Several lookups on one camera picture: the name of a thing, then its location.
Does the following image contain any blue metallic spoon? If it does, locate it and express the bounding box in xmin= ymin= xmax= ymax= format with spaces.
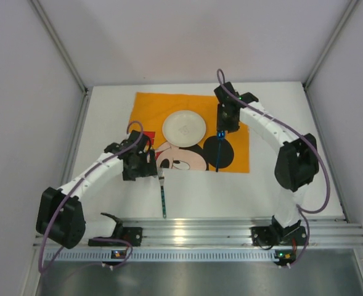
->
xmin=215 ymin=130 xmax=226 ymax=172

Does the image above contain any fork with teal handle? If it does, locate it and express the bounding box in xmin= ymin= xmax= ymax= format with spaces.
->
xmin=158 ymin=167 xmax=167 ymax=219

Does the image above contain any cream round plate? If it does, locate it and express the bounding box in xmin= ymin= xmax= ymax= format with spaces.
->
xmin=162 ymin=110 xmax=206 ymax=147

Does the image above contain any orange cartoon mouse cloth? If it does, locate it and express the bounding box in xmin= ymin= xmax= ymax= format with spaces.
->
xmin=129 ymin=92 xmax=250 ymax=173

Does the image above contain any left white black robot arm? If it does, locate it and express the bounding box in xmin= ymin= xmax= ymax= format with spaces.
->
xmin=36 ymin=130 xmax=157 ymax=249

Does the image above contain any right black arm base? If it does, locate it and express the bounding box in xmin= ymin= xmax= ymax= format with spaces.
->
xmin=250 ymin=225 xmax=308 ymax=250

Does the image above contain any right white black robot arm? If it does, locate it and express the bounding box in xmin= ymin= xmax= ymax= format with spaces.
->
xmin=214 ymin=81 xmax=319 ymax=239

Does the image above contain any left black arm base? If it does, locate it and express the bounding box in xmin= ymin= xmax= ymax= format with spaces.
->
xmin=88 ymin=226 xmax=143 ymax=247

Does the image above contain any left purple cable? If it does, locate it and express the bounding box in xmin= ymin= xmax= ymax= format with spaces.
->
xmin=38 ymin=120 xmax=133 ymax=274

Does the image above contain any purple cable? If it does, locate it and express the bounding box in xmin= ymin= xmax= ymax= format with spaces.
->
xmin=38 ymin=120 xmax=133 ymax=274
xmin=216 ymin=68 xmax=331 ymax=269

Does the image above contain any aluminium mounting rail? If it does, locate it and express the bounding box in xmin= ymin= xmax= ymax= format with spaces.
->
xmin=33 ymin=216 xmax=363 ymax=248

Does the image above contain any perforated grey cable duct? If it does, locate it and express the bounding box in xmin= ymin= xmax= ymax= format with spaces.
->
xmin=43 ymin=248 xmax=296 ymax=263

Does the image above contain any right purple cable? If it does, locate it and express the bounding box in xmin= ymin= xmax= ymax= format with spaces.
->
xmin=216 ymin=68 xmax=331 ymax=269

